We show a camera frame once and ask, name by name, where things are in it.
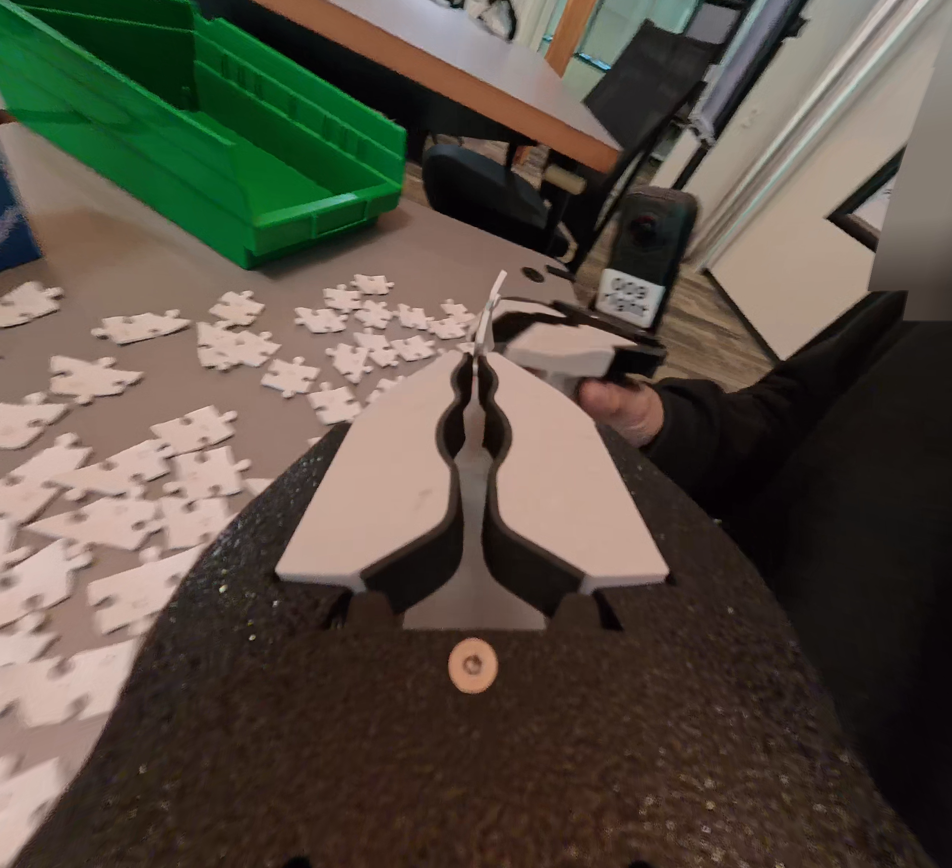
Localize wooden table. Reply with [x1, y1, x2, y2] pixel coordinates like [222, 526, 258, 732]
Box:
[74, 0, 626, 173]

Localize person's right forearm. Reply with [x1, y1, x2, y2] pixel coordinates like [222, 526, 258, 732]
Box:
[643, 291, 912, 519]

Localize black chair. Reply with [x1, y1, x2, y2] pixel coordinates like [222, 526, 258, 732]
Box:
[422, 0, 745, 270]

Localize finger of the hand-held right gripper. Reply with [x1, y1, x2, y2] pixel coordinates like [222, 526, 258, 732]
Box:
[513, 321, 620, 391]
[491, 297, 570, 348]

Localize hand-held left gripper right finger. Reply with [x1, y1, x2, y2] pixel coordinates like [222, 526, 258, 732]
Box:
[479, 355, 672, 618]

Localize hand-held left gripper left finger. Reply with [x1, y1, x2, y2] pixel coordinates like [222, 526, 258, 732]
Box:
[274, 351, 478, 616]

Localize blue puzzle box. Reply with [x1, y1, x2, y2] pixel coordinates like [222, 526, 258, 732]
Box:
[0, 146, 42, 274]

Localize green plastic bin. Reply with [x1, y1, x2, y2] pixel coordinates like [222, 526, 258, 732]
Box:
[0, 0, 408, 270]

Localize person's right hand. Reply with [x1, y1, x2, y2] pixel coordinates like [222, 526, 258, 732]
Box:
[580, 377, 664, 448]

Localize pile of white puzzle pieces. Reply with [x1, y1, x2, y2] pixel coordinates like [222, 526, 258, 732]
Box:
[0, 273, 480, 858]

